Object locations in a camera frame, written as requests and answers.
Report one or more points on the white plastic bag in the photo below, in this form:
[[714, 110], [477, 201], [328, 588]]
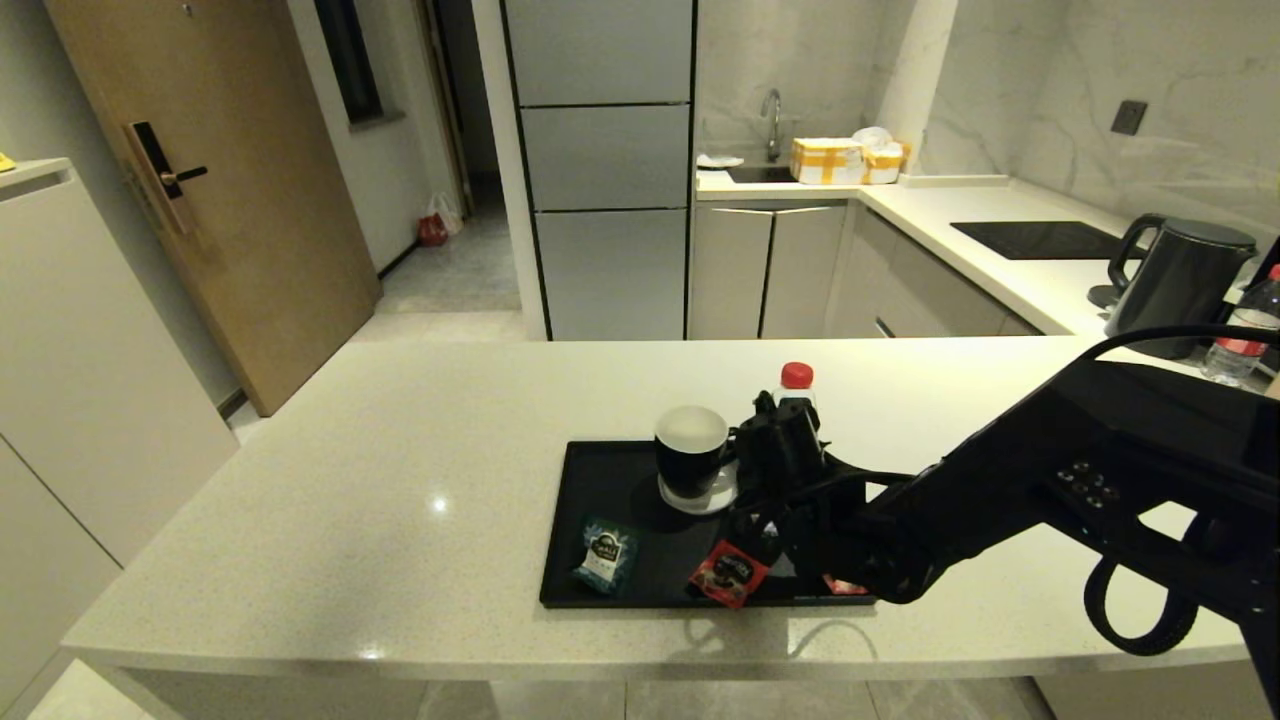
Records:
[[448, 210]]

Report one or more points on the red bag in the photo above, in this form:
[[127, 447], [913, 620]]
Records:
[[432, 232]]

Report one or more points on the black induction cooktop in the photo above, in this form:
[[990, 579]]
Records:
[[1040, 241]]

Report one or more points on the small yellow white box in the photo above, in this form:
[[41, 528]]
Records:
[[883, 165]]

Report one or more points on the white round saucer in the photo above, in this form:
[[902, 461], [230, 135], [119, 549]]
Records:
[[700, 503]]

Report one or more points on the chrome kitchen faucet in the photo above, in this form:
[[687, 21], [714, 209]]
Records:
[[772, 123]]

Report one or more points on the teal tea sachet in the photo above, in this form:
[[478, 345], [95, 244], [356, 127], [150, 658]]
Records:
[[605, 555]]

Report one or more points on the grey cabinet door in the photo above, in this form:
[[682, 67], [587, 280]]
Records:
[[730, 273], [805, 273]]

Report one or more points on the white cloth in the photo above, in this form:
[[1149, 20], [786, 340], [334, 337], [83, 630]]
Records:
[[718, 160]]

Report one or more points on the dark narrow window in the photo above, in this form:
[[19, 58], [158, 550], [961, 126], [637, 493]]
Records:
[[350, 60]]

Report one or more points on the dark wall socket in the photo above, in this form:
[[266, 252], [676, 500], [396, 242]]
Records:
[[1129, 118]]

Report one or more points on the grey drawer cabinet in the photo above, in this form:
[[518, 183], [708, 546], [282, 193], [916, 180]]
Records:
[[920, 288]]

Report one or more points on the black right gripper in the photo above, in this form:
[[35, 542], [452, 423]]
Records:
[[850, 540]]

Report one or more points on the black mug white inside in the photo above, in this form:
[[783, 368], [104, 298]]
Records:
[[688, 465]]

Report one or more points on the black electric kettle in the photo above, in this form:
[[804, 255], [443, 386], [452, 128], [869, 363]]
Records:
[[1180, 285]]

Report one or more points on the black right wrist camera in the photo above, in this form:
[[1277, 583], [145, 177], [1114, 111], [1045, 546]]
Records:
[[785, 440]]

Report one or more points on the white crumpled bag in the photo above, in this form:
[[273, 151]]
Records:
[[871, 137]]

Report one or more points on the red coffee sachet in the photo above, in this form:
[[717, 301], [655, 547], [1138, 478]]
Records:
[[842, 587], [725, 575]]

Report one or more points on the grey tall refrigerator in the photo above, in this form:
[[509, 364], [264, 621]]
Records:
[[610, 170]]

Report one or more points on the yellow small object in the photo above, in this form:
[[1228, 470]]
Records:
[[7, 162]]

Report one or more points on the brown wooden door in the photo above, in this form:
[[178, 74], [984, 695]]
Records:
[[230, 200]]

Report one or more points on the large yellow white box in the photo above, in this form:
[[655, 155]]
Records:
[[826, 162]]

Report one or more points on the black rectangular serving tray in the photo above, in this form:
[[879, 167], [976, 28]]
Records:
[[620, 480]]

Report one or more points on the clear water bottle red cap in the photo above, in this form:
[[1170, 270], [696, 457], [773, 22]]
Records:
[[797, 375], [1245, 350]]

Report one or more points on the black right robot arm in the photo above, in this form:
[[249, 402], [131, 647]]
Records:
[[1100, 450]]

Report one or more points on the white tall cabinet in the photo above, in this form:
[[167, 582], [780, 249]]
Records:
[[90, 400]]

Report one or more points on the dark kitchen sink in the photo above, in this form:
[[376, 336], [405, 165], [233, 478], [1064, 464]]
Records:
[[760, 175]]

